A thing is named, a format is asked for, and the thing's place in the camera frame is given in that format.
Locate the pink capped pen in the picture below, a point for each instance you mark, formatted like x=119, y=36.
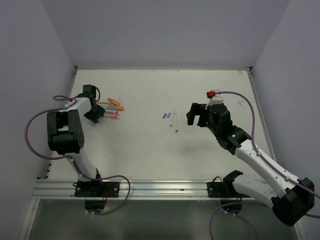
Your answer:
x=111, y=113

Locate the orange capped pen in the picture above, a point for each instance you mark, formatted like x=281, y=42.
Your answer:
x=113, y=102
x=114, y=108

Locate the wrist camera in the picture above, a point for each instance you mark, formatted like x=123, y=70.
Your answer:
x=214, y=98
x=89, y=90

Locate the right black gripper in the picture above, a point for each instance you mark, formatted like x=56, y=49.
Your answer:
x=197, y=108

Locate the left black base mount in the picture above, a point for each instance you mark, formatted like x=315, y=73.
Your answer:
x=96, y=193

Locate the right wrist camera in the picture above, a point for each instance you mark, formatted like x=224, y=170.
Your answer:
x=214, y=98

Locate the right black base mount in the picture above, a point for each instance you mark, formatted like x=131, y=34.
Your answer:
x=222, y=188

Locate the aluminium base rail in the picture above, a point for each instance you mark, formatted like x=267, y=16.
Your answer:
x=54, y=189

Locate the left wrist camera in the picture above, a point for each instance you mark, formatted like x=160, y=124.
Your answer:
x=89, y=90

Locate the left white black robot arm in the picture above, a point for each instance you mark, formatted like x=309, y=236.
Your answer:
x=66, y=135

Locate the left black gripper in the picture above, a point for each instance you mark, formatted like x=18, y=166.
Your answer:
x=94, y=118

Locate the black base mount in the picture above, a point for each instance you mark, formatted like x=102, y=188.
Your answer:
x=96, y=193
x=222, y=188

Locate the white purple pen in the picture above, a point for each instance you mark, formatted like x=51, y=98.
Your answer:
x=176, y=123

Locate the white blue pen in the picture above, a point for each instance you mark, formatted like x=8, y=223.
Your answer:
x=172, y=118

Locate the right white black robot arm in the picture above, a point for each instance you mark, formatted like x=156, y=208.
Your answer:
x=289, y=196

